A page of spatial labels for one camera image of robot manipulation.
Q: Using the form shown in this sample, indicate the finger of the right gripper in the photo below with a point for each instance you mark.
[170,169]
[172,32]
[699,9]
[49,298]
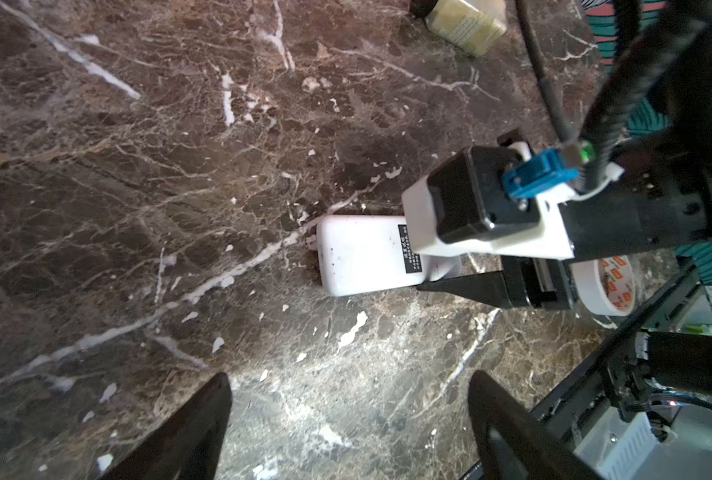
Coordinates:
[487,288]

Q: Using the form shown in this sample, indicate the clear tape roll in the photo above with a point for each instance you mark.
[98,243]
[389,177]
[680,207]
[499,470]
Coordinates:
[606,286]

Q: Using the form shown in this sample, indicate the white red remote control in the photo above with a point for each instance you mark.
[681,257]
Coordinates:
[360,254]

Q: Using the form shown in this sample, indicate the black front mounting rail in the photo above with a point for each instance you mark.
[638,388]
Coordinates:
[659,361]

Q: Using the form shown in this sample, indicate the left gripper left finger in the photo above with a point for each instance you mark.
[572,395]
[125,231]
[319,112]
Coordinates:
[188,445]

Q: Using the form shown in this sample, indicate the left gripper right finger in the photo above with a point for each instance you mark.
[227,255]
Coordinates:
[513,445]

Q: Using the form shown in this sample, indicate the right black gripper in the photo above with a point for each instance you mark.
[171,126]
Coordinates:
[665,194]

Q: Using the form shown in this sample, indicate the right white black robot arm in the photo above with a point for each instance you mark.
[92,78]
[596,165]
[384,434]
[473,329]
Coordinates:
[661,80]

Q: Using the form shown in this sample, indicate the white slotted cable duct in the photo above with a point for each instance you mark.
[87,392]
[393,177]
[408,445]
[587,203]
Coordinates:
[615,449]

